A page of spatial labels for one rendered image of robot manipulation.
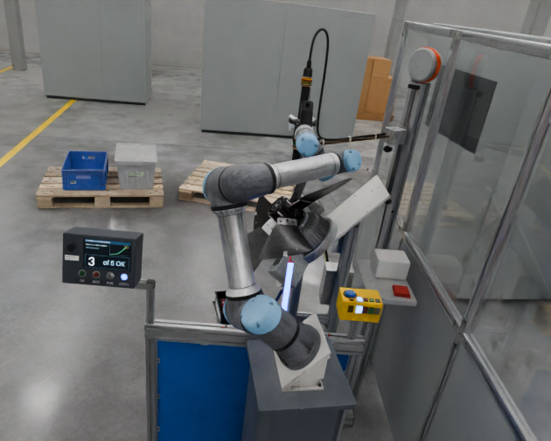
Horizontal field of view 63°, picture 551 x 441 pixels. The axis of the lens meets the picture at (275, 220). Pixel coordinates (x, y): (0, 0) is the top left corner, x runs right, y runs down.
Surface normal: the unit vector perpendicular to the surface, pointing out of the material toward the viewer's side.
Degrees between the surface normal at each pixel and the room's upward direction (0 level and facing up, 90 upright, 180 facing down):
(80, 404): 0
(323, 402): 0
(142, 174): 95
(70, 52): 90
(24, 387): 0
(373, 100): 90
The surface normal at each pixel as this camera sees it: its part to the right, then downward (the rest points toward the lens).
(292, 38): 0.14, 0.45
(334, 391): 0.11, -0.89
